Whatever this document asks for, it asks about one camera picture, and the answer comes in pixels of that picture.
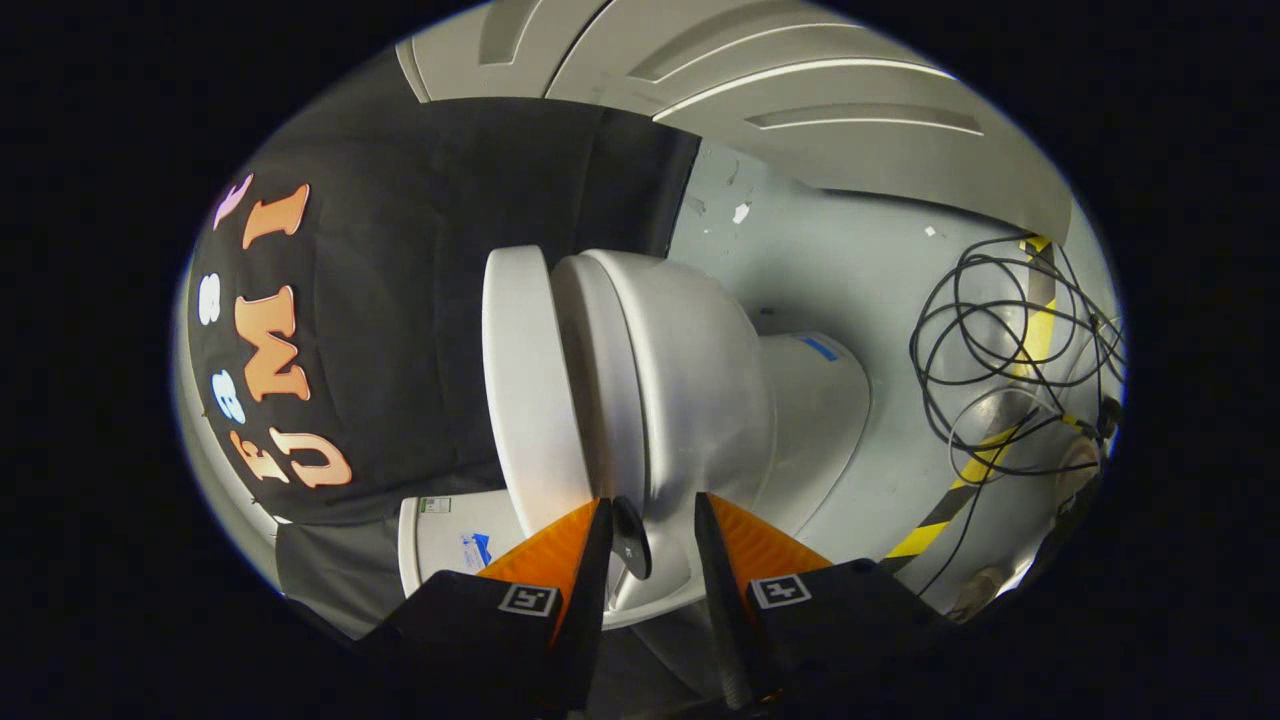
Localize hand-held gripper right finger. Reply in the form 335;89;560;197
695;492;951;709

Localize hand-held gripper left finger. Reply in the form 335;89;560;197
352;498;613;713

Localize white toilet lid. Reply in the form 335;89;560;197
482;245;653;581

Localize yellow black floor tape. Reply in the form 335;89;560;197
885;235;1101;561

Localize black backdrop cloth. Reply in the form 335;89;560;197
185;95;701;641

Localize white drawer cabinet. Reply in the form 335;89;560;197
398;0;1073;243

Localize black floor cables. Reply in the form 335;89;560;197
908;233;1128;601

